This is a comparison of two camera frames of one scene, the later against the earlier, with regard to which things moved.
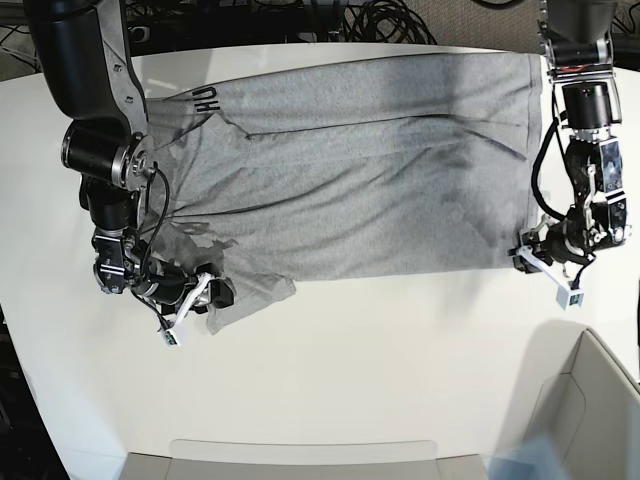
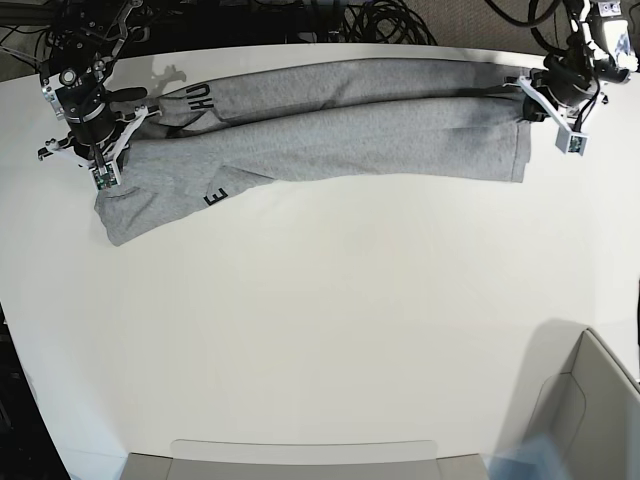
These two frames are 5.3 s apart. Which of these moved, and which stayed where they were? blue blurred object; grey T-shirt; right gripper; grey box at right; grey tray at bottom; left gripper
Moved: left gripper; grey T-shirt; right gripper
Stayed: blue blurred object; grey tray at bottom; grey box at right
